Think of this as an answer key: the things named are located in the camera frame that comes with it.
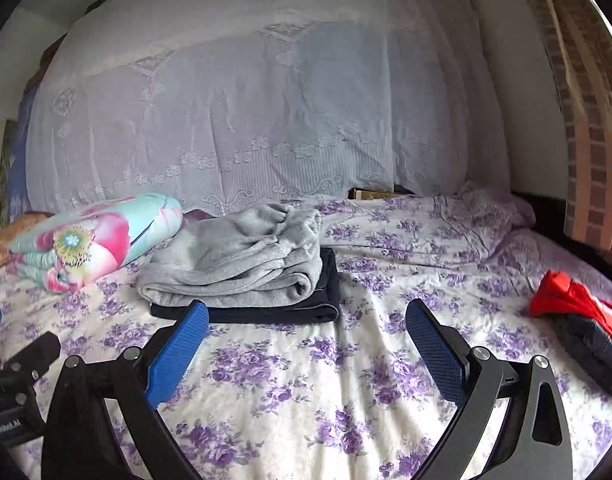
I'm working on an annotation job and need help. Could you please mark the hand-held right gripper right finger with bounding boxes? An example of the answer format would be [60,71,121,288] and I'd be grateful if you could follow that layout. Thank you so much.
[405,298,574,480]

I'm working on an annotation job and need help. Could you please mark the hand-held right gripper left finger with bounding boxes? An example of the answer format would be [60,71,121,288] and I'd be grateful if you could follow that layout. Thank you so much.
[41,300,210,480]

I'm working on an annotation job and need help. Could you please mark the grey fleece sweater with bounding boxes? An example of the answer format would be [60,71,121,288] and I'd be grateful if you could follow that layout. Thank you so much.
[137,202,323,308]

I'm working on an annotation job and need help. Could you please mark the dark navy folded pants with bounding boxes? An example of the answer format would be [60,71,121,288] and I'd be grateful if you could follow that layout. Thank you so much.
[150,246,342,325]

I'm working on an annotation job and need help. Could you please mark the orange cloth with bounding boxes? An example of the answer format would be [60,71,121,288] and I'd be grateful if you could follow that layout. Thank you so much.
[0,211,54,276]

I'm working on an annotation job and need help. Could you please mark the colourful floral folded blanket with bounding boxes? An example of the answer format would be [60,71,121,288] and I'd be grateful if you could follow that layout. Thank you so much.
[7,192,184,295]

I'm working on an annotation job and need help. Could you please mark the purple floral bedsheet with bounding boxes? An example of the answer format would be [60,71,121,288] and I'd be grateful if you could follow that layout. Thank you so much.
[0,192,612,480]

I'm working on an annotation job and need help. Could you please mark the purple cloth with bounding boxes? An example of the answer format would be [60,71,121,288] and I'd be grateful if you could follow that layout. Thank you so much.
[182,209,213,228]

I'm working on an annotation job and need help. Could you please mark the red garment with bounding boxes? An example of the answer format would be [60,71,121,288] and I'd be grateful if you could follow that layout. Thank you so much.
[528,269,612,342]

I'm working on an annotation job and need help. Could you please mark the dark blue jeans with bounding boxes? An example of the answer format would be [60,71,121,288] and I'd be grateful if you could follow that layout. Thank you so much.
[555,311,612,403]

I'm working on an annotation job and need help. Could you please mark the blue pillow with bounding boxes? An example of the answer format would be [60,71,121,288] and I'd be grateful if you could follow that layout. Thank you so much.
[0,87,39,213]

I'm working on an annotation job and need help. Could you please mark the small wooden box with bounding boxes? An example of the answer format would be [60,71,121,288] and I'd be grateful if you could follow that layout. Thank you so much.
[347,186,418,202]

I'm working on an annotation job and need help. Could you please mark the white lace bedding cover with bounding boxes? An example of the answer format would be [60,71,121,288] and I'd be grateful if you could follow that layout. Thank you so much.
[25,0,512,216]

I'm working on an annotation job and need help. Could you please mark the brown checked curtain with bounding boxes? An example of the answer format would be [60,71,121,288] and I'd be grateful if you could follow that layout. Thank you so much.
[508,0,612,257]

